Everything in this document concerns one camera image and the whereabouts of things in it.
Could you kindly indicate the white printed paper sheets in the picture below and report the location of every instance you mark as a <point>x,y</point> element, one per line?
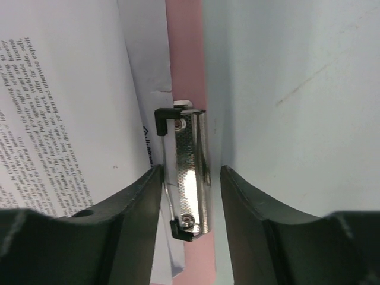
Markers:
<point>144,25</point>

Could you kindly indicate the white printed paper sheet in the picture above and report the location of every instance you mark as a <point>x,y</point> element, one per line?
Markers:
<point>71,131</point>

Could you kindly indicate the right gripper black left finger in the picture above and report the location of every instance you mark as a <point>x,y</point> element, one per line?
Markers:
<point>111,242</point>

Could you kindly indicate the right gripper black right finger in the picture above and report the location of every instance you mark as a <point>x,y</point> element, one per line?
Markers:
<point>273,243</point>

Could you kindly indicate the pink clipboard folder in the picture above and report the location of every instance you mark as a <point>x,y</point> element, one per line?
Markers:
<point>187,64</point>

